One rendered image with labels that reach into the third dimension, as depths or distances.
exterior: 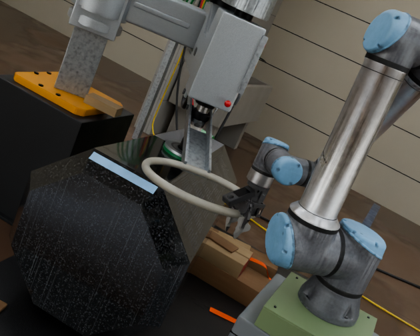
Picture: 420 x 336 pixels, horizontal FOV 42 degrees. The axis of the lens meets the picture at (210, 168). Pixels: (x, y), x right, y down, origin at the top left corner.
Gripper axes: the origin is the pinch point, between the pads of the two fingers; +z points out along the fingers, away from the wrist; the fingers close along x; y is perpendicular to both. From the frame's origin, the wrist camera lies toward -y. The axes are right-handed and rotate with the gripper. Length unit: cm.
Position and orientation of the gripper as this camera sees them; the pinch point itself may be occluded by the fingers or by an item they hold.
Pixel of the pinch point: (230, 231)
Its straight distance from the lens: 195.5
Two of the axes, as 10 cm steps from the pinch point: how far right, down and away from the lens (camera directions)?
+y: 7.3, 1.4, 6.6
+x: -5.5, -4.5, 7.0
